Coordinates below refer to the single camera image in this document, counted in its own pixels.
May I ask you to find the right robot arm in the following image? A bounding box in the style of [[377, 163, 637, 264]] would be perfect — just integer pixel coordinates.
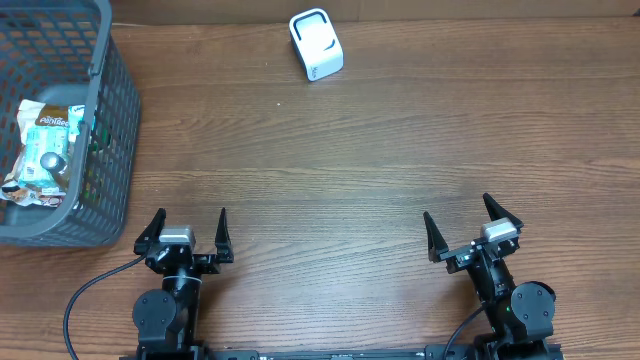
[[423, 193, 564, 360]]

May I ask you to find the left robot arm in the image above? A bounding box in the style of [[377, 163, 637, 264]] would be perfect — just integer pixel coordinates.
[[132, 208, 234, 360]]

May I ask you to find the yellow dish soap bottle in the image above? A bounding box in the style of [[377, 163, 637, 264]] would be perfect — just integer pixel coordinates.
[[40, 152, 71, 190]]

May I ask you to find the grey plastic shopping basket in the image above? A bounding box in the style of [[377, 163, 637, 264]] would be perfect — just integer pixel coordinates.
[[1, 0, 141, 247]]

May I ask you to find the teal tissue pack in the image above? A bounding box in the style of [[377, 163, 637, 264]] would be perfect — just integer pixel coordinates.
[[18, 125, 69, 188]]

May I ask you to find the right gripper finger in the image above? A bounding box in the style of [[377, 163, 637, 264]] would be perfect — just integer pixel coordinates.
[[482, 193, 524, 230], [423, 211, 449, 263]]

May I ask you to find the brown white snack bag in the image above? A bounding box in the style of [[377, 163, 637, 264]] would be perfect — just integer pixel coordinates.
[[1, 99, 85, 208]]

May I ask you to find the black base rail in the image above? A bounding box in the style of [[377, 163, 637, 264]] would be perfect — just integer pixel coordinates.
[[119, 342, 566, 360]]

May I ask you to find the white barcode scanner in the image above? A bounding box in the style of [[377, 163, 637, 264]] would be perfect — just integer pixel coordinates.
[[288, 8, 344, 82]]

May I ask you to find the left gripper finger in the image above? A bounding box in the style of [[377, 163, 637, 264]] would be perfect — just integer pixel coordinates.
[[133, 208, 166, 255], [215, 208, 234, 263]]

